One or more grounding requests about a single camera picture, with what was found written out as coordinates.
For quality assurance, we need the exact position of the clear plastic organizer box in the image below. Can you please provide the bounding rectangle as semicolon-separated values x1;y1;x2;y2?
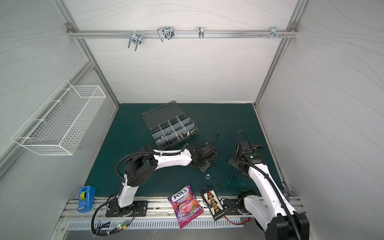
142;101;199;150

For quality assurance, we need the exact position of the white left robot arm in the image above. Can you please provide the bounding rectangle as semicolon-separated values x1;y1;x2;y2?
115;143;217;209

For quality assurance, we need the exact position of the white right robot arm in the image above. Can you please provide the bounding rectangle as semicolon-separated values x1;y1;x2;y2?
229;141;310;240

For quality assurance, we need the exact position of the black parallel charging board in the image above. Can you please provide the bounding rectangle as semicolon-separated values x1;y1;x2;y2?
201;186;226;221

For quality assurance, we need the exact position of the purple Fox's candy bag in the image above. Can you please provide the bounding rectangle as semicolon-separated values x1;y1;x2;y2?
168;185;204;229

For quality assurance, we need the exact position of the green table mat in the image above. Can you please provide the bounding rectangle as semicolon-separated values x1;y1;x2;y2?
86;104;282;197

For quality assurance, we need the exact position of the blue tape dispenser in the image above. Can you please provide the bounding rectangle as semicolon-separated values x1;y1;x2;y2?
77;186;96;213

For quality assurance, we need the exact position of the silver double U-bolt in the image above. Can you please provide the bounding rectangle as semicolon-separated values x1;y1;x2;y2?
157;27;175;42

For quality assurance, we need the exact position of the silver U-bolt clamp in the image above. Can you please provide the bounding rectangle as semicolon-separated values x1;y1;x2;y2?
128;33;142;51

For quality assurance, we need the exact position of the aluminium top crossbar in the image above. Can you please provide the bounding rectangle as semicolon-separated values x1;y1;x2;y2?
67;29;298;39

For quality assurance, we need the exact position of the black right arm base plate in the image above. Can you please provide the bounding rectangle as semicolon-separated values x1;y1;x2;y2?
221;198;247;216

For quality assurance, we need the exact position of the red wire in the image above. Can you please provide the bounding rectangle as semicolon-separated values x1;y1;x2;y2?
224;214;252;226

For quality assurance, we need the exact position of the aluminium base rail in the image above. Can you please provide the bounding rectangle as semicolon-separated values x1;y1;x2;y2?
59;196;304;223

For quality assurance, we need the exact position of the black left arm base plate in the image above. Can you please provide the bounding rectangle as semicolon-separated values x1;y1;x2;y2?
106;200;148;218

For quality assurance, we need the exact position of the small silver bracket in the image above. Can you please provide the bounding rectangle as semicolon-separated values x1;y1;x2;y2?
198;27;204;39

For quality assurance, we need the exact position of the silver corner hook bracket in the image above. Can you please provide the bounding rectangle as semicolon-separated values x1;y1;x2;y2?
260;27;286;39

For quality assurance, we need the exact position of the black cable bundle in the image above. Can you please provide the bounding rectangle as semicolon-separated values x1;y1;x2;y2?
90;194;137;238

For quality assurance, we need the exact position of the white wire basket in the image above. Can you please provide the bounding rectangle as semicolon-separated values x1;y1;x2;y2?
11;80;106;156

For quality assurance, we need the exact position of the aluminium corner frame post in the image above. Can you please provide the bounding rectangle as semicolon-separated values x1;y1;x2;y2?
254;0;308;107

